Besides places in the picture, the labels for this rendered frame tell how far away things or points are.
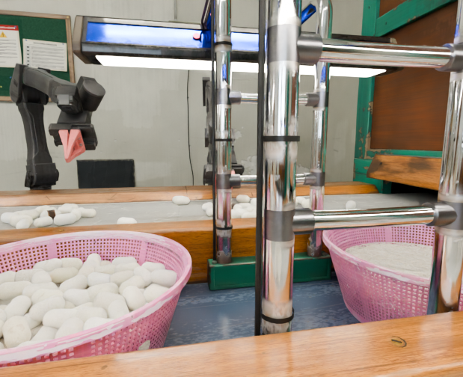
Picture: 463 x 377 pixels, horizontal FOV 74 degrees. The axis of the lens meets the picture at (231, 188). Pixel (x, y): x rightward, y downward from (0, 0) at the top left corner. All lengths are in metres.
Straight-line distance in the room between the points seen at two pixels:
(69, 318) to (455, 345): 0.31
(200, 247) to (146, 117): 2.30
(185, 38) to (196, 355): 0.51
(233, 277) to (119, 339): 0.25
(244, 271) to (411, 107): 0.68
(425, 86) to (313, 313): 0.69
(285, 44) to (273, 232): 0.12
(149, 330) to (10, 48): 2.79
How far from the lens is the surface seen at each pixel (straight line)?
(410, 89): 1.00
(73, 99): 0.85
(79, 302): 0.37
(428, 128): 0.93
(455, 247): 0.31
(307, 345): 0.23
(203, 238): 0.49
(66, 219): 0.66
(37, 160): 1.17
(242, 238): 0.50
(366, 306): 0.42
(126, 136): 2.74
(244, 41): 0.63
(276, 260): 0.22
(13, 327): 0.34
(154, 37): 0.61
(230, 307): 0.45
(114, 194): 0.86
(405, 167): 0.89
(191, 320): 0.42
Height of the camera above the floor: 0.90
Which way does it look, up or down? 9 degrees down
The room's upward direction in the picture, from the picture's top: straight up
